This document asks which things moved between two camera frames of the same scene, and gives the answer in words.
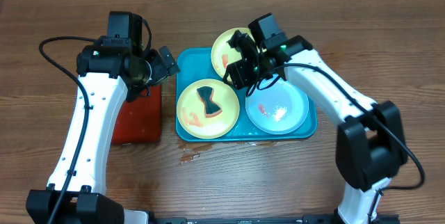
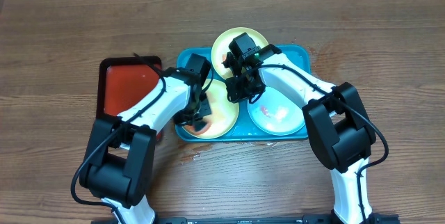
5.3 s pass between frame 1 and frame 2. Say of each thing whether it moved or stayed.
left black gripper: moved
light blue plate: stayed
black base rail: stayed
